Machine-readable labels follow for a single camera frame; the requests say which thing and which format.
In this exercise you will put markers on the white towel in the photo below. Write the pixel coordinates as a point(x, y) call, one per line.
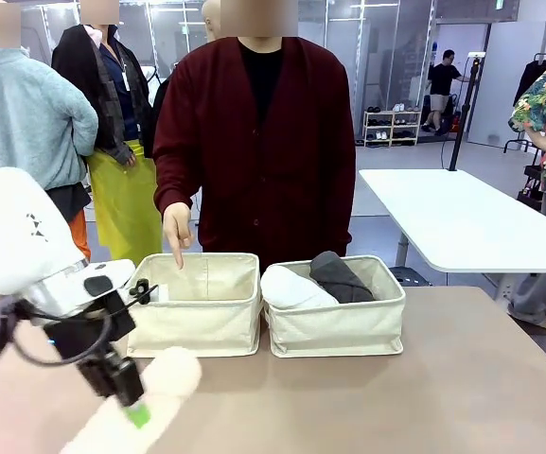
point(291, 288)

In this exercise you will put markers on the black rolling cart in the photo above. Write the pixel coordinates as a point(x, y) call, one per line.
point(533, 182)

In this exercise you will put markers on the grey towel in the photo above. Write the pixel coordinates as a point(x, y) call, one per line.
point(341, 279)

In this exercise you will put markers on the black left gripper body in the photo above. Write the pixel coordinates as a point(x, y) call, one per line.
point(93, 331)

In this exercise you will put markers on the person's left forearm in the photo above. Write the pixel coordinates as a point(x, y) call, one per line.
point(346, 208)

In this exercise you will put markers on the person's right hand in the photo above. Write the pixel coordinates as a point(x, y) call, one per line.
point(178, 227)

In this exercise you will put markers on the cream fabric storage basket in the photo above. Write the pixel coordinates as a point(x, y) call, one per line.
point(197, 321)
point(339, 326)

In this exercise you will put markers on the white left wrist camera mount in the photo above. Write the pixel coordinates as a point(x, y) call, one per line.
point(109, 272)

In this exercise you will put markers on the cream towel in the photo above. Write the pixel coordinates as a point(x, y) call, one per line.
point(168, 378)

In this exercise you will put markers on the person's right forearm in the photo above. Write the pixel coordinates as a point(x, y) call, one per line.
point(173, 184)

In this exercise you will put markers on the wooden shoe rack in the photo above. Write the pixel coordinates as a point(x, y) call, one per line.
point(392, 127)

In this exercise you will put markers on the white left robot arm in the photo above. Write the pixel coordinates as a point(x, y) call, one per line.
point(12, 236)

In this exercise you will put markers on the black clothes rack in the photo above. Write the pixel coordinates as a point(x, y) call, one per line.
point(533, 75)

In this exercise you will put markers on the black tripod pole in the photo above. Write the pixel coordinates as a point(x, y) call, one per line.
point(466, 104)

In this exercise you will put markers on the man in black t-shirt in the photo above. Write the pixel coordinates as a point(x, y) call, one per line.
point(443, 78)

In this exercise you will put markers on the white table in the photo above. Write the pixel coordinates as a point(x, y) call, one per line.
point(452, 217)

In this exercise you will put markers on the person in maroon cardigan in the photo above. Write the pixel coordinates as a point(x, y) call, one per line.
point(263, 165)

